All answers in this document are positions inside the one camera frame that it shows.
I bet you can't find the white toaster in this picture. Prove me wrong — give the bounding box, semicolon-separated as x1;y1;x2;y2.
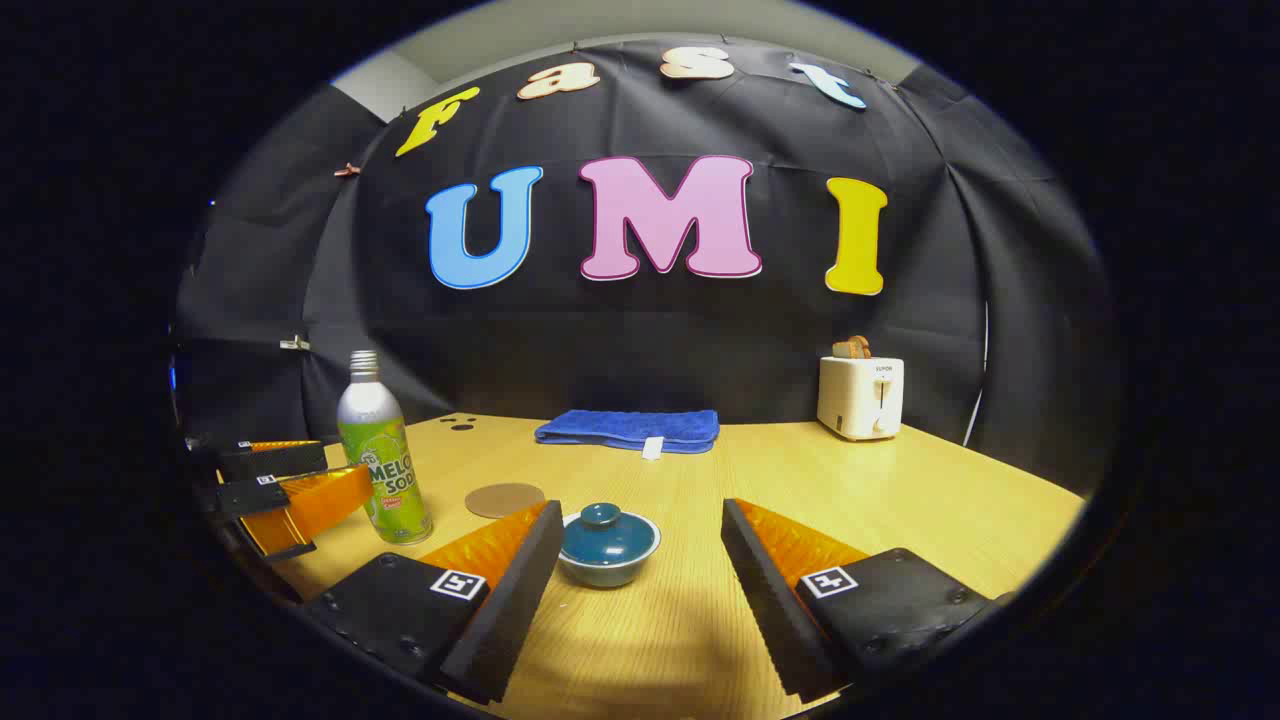
816;355;906;442

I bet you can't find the silver green water bottle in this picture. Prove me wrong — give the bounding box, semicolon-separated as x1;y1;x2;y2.
336;350;434;547

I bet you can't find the brown round coaster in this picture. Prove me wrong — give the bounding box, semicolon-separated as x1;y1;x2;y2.
465;482;547;520

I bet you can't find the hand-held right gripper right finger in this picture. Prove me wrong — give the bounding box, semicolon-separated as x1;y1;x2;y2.
720;498;1011;704

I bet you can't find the teal teacup lid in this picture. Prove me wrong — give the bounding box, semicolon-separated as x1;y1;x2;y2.
560;502;658;568

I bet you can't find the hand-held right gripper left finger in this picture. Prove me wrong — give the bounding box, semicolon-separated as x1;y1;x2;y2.
305;500;566;706

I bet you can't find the blue folded towel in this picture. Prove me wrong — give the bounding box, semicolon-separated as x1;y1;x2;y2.
534;409;721;461

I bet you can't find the white hanging cable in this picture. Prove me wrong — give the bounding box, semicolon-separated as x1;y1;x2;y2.
963;300;991;448

